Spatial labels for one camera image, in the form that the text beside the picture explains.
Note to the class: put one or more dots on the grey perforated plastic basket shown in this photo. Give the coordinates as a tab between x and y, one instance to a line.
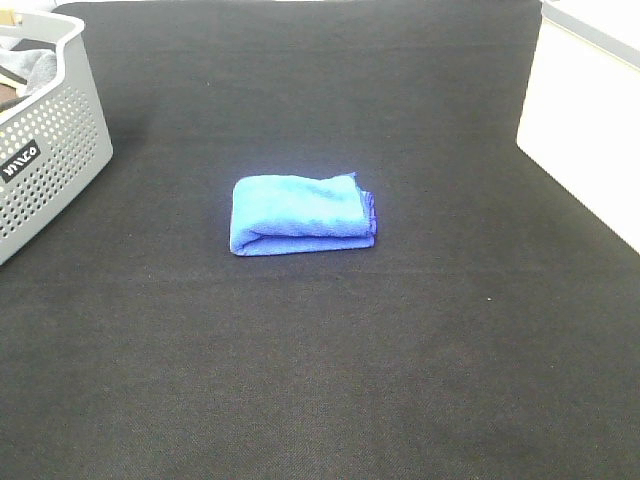
54	141

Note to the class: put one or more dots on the grey cloth in basket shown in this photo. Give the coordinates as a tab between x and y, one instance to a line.
27	71

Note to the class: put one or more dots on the black table mat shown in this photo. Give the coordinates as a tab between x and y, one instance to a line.
491	332

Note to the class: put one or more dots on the white plastic storage box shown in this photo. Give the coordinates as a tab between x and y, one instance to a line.
580	115

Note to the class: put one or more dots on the blue microfiber towel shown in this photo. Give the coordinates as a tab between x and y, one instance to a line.
288	214

